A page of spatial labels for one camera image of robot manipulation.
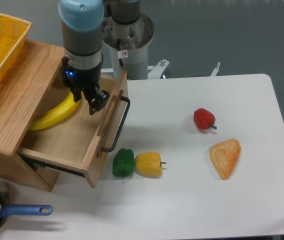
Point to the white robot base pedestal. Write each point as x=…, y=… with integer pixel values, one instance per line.
x=128, y=45

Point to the green toy bell pepper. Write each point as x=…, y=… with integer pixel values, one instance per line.
x=123, y=163

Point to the red toy bell pepper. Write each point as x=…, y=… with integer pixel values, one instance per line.
x=204, y=119

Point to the yellow toy banana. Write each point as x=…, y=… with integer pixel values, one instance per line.
x=56, y=115

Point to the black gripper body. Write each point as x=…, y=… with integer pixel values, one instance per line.
x=82, y=79

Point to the wooden drawer cabinet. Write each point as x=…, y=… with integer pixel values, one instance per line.
x=21, y=95

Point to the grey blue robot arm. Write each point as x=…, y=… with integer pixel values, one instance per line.
x=82, y=32

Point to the open wooden top drawer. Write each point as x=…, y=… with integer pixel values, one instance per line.
x=74, y=145

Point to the yellow toy bell pepper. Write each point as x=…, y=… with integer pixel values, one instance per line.
x=149, y=164

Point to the black metal drawer handle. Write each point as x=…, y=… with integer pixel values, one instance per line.
x=120, y=126

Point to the orange toy bread wedge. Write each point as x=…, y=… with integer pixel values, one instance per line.
x=224, y=157

